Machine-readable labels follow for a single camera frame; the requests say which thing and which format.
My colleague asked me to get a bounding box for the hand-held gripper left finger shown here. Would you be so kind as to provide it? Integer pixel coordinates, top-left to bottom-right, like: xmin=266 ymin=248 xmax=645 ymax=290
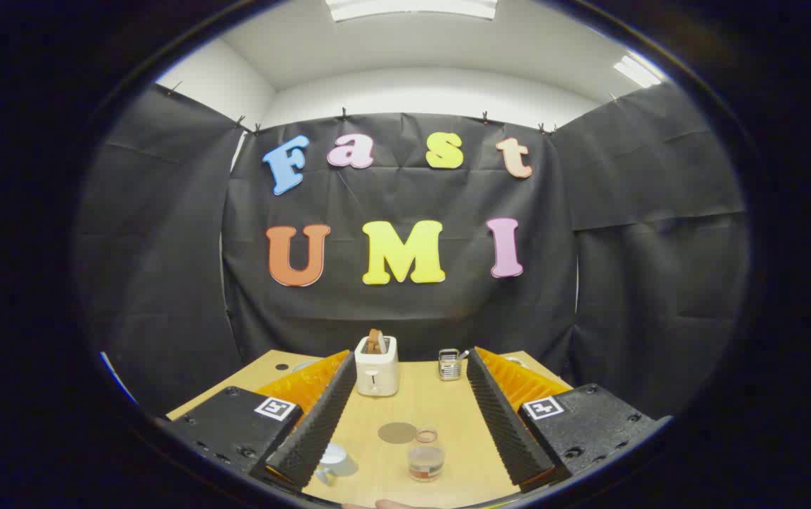
xmin=158 ymin=349 xmax=358 ymax=493

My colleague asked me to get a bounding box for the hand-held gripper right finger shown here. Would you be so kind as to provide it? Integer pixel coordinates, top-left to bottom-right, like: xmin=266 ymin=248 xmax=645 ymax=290
xmin=465 ymin=346 xmax=673 ymax=493

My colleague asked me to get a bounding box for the white cup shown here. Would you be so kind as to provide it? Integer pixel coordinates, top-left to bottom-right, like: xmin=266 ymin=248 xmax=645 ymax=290
xmin=317 ymin=443 xmax=360 ymax=487

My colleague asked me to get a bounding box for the round brown coaster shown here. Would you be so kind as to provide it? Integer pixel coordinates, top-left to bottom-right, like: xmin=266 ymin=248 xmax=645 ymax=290
xmin=378 ymin=422 xmax=418 ymax=445

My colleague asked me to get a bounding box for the clear plastic juice bottle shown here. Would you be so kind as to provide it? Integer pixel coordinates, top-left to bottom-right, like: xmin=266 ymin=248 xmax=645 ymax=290
xmin=407 ymin=426 xmax=446 ymax=483

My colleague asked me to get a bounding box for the wooden table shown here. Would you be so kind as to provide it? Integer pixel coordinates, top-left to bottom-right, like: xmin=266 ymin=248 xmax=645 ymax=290
xmin=165 ymin=349 xmax=576 ymax=509

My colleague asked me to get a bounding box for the white toaster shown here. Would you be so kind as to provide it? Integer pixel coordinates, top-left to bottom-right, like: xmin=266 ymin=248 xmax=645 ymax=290
xmin=354 ymin=335 xmax=400 ymax=397

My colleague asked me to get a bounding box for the small ceiling light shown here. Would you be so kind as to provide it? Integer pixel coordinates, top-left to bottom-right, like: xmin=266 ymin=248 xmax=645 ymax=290
xmin=613 ymin=53 xmax=663 ymax=88

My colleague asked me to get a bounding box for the long ceiling light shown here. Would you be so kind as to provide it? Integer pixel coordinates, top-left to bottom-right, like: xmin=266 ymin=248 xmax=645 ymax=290
xmin=325 ymin=0 xmax=499 ymax=22

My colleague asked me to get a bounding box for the small metal wire rack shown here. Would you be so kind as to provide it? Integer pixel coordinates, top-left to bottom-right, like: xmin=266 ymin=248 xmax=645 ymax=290
xmin=438 ymin=348 xmax=469 ymax=382

